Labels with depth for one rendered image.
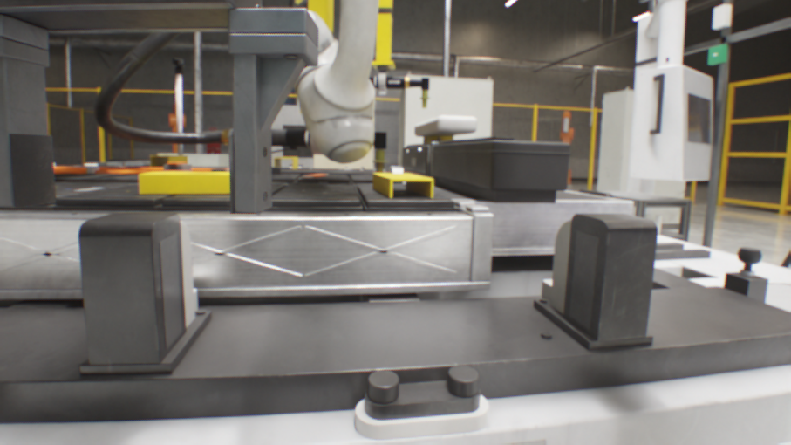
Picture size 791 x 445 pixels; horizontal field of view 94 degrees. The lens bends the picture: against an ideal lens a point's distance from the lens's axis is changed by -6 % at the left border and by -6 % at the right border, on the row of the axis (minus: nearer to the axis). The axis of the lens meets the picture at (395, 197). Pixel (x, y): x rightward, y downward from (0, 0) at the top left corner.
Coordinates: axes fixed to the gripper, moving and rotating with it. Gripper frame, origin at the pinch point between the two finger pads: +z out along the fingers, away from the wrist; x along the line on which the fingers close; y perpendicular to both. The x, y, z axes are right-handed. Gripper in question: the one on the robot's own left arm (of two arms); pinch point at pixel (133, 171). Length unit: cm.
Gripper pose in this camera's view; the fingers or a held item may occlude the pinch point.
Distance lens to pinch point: 25.7
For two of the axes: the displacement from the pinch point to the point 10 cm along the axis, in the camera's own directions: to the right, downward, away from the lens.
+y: 0.1, -1.1, 9.9
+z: -0.2, 9.9, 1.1
